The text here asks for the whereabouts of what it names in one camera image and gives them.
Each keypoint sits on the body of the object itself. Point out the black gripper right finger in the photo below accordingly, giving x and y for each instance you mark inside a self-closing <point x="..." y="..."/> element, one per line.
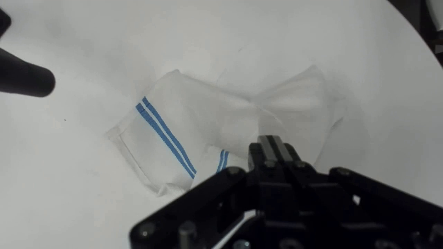
<point x="360" y="207"/>

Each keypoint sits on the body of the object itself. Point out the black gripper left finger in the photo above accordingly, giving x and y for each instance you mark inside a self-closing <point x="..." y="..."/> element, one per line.
<point x="222" y="198"/>

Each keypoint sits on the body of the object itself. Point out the white towel with blue stripes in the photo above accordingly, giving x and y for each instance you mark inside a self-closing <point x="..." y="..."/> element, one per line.
<point x="208" y="115"/>

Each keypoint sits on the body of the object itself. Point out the black clamp-on stand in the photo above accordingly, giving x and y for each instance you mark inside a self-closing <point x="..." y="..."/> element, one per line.
<point x="23" y="76"/>

